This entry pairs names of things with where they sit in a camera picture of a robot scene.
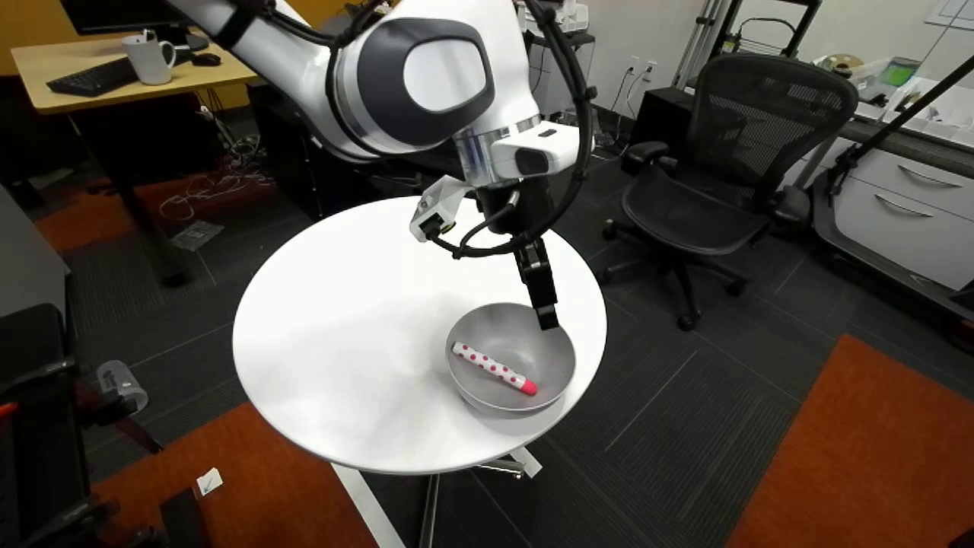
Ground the clear plastic cup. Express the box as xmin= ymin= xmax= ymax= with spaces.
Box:
xmin=94 ymin=355 xmax=151 ymax=419

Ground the black monitor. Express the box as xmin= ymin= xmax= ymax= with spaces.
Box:
xmin=59 ymin=0 xmax=193 ymax=37

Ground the black keyboard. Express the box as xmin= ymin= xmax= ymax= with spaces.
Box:
xmin=43 ymin=55 xmax=146 ymax=101

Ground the small white tag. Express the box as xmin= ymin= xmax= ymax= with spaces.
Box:
xmin=194 ymin=466 xmax=228 ymax=499

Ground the wooden desk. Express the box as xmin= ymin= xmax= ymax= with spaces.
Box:
xmin=10 ymin=27 xmax=269 ymax=285

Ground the white metal table base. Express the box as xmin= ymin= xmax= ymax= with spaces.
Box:
xmin=331 ymin=441 xmax=546 ymax=548

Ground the black computer box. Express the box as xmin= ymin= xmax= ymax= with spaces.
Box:
xmin=628 ymin=84 xmax=702 ymax=176

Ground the black mesh office chair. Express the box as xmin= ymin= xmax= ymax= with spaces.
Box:
xmin=595 ymin=48 xmax=863 ymax=331

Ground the white drawer cabinet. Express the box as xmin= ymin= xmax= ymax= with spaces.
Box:
xmin=832 ymin=139 xmax=974 ymax=297

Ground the black equipment rack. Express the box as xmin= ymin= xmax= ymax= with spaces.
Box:
xmin=0 ymin=186 xmax=116 ymax=548

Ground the grey bowl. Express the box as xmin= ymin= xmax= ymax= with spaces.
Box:
xmin=444 ymin=297 xmax=577 ymax=416

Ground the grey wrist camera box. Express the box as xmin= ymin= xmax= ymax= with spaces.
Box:
xmin=409 ymin=174 xmax=473 ymax=242

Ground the black slanted stand pole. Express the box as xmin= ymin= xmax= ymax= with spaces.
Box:
xmin=826 ymin=55 xmax=974 ymax=195

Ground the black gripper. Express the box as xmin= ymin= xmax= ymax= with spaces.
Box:
xmin=473 ymin=181 xmax=564 ymax=334

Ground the white mug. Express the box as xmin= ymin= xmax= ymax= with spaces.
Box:
xmin=118 ymin=27 xmax=182 ymax=87

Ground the white marker with red dots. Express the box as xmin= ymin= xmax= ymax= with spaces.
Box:
xmin=449 ymin=339 xmax=541 ymax=400

